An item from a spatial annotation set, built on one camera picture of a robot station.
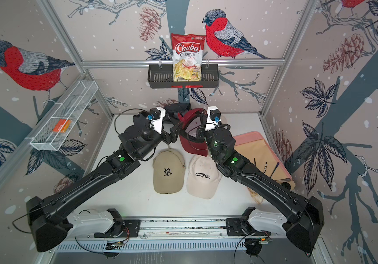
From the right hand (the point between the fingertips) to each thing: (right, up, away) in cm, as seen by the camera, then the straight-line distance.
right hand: (202, 113), depth 67 cm
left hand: (-10, -1, -4) cm, 11 cm away
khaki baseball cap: (-17, -29, +18) cm, 38 cm away
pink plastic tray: (+38, -11, +39) cm, 56 cm away
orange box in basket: (-60, -5, +2) cm, 60 cm away
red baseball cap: (-7, -10, +16) cm, 20 cm away
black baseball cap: (-14, +9, +51) cm, 53 cm away
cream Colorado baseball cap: (+2, -32, +17) cm, 36 cm away
